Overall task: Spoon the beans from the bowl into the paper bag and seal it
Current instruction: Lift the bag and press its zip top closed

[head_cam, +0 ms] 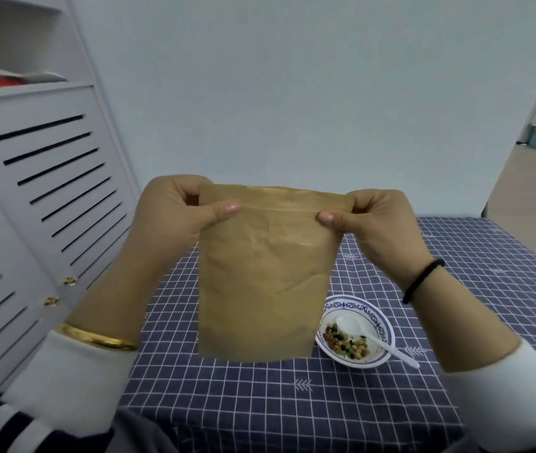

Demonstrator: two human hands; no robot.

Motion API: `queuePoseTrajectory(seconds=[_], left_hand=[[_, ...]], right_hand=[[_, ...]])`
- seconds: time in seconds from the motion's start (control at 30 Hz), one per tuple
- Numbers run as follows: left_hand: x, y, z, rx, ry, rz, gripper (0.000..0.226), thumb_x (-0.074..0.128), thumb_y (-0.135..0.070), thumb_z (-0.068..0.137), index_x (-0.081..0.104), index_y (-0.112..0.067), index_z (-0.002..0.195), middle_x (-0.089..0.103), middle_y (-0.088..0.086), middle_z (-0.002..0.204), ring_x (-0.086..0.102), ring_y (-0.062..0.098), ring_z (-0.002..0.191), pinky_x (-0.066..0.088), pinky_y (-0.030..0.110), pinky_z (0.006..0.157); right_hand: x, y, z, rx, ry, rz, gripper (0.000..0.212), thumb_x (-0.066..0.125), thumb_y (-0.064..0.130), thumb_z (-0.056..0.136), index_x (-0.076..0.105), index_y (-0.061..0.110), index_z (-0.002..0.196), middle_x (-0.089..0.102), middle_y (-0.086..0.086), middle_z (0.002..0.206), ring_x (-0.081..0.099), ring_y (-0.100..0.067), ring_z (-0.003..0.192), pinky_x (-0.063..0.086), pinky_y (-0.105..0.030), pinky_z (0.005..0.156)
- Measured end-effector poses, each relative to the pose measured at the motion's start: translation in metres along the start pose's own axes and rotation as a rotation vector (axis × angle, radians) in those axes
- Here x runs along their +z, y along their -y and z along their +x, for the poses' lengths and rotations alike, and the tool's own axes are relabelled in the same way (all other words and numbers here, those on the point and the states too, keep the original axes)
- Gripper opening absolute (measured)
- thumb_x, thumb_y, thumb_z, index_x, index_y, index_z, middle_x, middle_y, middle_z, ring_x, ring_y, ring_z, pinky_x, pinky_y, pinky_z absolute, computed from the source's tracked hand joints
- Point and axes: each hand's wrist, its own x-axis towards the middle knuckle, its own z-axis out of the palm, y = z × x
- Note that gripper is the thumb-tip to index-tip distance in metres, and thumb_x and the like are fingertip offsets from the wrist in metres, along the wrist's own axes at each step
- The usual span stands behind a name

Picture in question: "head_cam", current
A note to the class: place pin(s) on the blue checked tablecloth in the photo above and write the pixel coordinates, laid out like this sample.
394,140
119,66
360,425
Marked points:
485,278

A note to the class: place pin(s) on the white plastic spoon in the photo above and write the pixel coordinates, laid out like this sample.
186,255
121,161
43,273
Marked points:
350,325

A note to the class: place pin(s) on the person's left hand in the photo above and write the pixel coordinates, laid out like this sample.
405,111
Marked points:
164,216

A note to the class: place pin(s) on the white louvred cabinet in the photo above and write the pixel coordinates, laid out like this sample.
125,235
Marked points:
22,207

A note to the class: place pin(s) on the brown kraft paper pouch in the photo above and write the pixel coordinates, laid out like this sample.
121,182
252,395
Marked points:
268,278

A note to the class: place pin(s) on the gold cabinet knob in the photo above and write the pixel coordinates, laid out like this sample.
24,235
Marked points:
70,280
51,301

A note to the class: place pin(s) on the person's right forearm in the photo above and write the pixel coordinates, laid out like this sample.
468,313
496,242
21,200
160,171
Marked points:
466,325

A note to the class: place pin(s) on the person's left forearm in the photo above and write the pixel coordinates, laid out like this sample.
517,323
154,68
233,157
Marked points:
107,325

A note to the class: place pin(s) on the red green packets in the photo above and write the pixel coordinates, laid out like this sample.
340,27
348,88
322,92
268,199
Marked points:
4,80

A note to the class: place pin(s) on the pile of mixed beans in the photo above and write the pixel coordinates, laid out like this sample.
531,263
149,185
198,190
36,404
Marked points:
345,346

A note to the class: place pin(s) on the person's right hand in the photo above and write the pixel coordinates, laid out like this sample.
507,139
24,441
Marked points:
381,231

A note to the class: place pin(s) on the blue patterned white bowl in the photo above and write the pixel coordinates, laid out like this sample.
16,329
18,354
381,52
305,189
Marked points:
381,325

